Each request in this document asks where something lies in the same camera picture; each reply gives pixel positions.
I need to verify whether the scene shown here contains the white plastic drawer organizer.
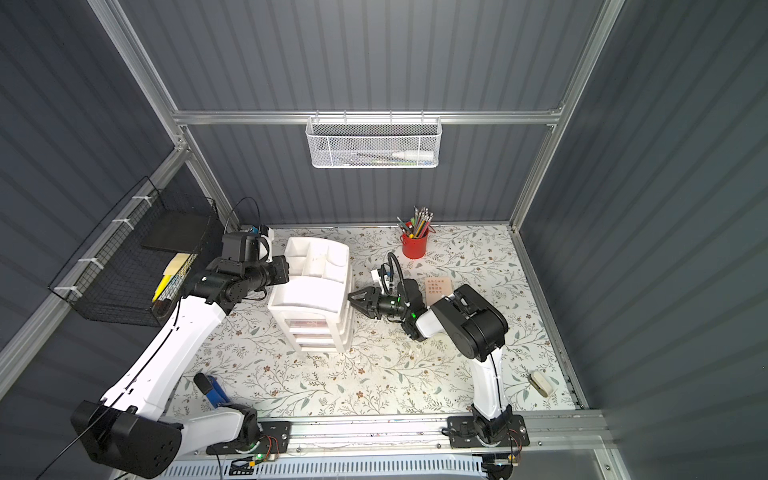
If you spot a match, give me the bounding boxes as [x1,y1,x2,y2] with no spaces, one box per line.
[267,237,353,352]

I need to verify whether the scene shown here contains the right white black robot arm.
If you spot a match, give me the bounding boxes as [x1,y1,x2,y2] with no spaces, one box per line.
[347,279,512,438]

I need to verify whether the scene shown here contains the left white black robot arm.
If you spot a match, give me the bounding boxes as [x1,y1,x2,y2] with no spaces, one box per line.
[71,256,289,479]

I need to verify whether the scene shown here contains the red pencil cup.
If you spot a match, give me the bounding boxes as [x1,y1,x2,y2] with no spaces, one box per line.
[400,232,429,260]

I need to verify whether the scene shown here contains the pencils bundle in cup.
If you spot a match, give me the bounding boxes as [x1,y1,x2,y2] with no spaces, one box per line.
[396,207,434,239]

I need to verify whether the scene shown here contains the yellow sticky notes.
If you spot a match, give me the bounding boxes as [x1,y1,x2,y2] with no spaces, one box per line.
[152,253,197,302]

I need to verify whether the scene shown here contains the black notebook in basket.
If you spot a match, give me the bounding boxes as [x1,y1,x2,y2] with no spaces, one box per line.
[140,211,213,254]

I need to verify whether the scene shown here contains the blue stapler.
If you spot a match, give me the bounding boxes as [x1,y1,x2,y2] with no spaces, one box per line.
[193,372,231,408]

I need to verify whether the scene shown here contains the white marker in basket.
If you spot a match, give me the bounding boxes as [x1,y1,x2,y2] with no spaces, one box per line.
[386,150,435,164]

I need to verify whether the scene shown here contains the beige eraser block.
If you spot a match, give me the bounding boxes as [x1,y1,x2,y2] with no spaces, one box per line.
[528,370,555,398]

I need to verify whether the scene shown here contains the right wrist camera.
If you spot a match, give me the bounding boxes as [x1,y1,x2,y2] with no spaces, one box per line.
[371,265,396,296]

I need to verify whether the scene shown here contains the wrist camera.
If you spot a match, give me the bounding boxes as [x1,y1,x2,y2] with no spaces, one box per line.
[221,232,272,262]
[371,265,396,296]

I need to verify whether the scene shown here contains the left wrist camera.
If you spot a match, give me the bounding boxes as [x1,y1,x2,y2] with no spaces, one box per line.
[221,232,272,262]

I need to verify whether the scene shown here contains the black wire wall basket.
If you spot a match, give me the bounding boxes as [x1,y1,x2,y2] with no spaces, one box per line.
[49,179,223,327]

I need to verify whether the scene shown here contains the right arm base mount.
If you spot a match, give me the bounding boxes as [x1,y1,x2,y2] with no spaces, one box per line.
[441,414,530,451]

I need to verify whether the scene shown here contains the white wire mesh basket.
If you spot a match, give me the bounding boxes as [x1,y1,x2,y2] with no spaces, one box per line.
[305,116,443,169]

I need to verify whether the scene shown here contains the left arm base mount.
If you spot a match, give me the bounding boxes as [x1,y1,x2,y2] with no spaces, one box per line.
[206,421,293,456]

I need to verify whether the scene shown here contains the white perforated cable tray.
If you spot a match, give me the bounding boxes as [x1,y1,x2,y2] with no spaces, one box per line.
[160,454,487,479]

